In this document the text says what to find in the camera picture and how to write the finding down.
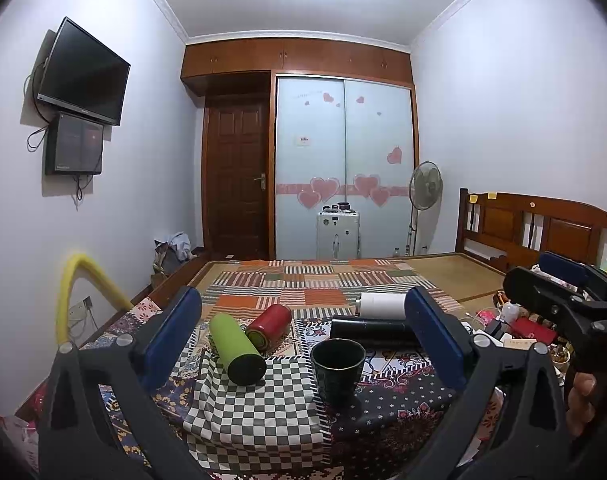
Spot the yellow foam tube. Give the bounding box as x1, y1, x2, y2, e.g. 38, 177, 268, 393
56, 253, 135, 347

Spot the bamboo bed mat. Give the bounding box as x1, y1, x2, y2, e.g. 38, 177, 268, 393
402, 254, 510, 312

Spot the red cup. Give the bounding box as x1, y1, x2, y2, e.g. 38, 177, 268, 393
246, 303, 293, 353

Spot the wooden bed frame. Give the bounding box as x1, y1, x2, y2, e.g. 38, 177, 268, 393
14, 258, 214, 421

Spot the wall-mounted television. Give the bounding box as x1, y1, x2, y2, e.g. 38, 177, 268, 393
36, 16, 131, 127

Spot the pile of clothes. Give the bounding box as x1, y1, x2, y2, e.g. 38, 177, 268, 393
154, 232, 193, 263

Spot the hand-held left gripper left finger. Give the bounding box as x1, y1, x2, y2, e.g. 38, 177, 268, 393
38, 286, 204, 480

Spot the brown wooden door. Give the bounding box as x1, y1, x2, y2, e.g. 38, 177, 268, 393
202, 95, 271, 262

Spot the black cup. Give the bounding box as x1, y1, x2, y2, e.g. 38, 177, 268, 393
329, 315, 422, 349

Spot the dark green ceramic cup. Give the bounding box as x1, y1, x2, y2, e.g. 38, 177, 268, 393
310, 338, 367, 406

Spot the wooden bed headboard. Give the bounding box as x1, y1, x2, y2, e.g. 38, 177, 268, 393
455, 188, 607, 273

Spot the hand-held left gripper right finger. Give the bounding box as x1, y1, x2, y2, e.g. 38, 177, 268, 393
404, 287, 570, 480

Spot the floral patterned blanket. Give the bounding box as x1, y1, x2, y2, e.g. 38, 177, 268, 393
81, 296, 509, 480

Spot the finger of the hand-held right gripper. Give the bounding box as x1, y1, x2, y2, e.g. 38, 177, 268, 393
538, 251, 607, 306
502, 266, 607, 337

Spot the wall socket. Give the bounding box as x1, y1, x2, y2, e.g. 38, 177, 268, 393
68, 296, 95, 322

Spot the checkered cloth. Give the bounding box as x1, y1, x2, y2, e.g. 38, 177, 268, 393
170, 345, 334, 472

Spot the white box appliance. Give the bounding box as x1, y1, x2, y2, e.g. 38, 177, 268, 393
316, 209, 361, 261

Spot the small black monitor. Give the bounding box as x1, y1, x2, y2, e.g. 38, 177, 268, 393
44, 112, 105, 176

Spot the standing fan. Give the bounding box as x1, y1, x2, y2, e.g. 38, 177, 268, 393
407, 160, 443, 257

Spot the brown paper bag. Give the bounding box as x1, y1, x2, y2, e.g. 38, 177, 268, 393
150, 255, 177, 290

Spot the black cable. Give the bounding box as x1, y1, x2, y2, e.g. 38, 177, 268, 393
26, 58, 59, 152

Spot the red box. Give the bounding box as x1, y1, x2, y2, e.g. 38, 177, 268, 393
508, 317, 558, 345

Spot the striped patchwork blanket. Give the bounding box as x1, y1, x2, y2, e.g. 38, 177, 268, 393
198, 258, 465, 322

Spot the wooden wardrobe with sliding doors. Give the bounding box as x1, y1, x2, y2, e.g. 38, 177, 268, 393
180, 37, 420, 262

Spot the person's right hand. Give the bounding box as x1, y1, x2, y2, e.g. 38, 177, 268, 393
567, 373, 599, 439

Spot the white cup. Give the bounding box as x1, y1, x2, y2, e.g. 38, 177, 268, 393
355, 292, 409, 320

